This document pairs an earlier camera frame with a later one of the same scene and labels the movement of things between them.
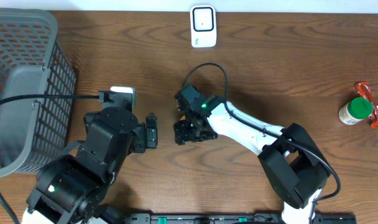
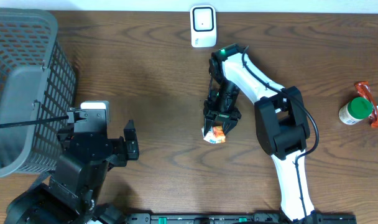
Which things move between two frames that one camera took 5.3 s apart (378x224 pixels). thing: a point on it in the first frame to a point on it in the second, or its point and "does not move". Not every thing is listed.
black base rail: (239, 218) does not move
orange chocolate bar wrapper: (364, 91) does not move
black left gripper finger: (151, 131) to (132, 149)
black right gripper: (181, 134) to (229, 117)
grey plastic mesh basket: (27, 58) does not move
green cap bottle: (355, 111) does not move
